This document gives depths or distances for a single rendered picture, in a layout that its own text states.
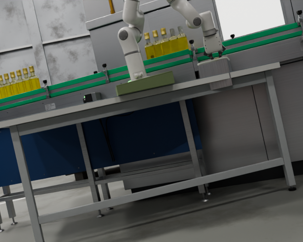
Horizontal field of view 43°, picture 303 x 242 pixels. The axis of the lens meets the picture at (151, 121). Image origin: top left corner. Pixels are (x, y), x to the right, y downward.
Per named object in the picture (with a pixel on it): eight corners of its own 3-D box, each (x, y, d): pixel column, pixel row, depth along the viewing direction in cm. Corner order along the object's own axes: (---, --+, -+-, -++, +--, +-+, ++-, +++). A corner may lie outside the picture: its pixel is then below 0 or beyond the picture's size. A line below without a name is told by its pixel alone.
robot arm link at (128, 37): (120, 56, 219) (113, 29, 218) (131, 56, 230) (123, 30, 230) (135, 52, 214) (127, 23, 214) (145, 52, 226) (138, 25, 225)
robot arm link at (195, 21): (167, 3, 223) (190, 31, 228) (171, 2, 210) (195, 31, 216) (178, -7, 222) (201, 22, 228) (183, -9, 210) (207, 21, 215)
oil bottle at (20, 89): (31, 105, 295) (23, 69, 295) (27, 105, 290) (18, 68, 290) (25, 106, 297) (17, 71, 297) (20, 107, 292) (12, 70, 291)
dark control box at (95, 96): (102, 104, 259) (100, 91, 259) (97, 104, 252) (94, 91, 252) (91, 106, 262) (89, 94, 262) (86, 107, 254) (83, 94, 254)
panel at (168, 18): (287, 26, 252) (276, -25, 252) (288, 25, 249) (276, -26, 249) (157, 60, 278) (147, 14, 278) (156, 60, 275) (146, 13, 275)
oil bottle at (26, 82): (38, 103, 294) (30, 67, 293) (33, 103, 288) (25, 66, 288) (31, 105, 295) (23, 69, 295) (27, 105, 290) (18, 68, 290)
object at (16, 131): (297, 189, 225) (271, 69, 224) (37, 255, 210) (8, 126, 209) (290, 187, 234) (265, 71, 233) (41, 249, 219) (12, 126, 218)
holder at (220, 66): (233, 74, 244) (230, 61, 244) (229, 71, 217) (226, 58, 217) (206, 80, 248) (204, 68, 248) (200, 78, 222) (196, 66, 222)
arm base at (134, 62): (151, 76, 214) (144, 49, 213) (129, 82, 213) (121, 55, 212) (149, 78, 229) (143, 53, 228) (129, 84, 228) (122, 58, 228)
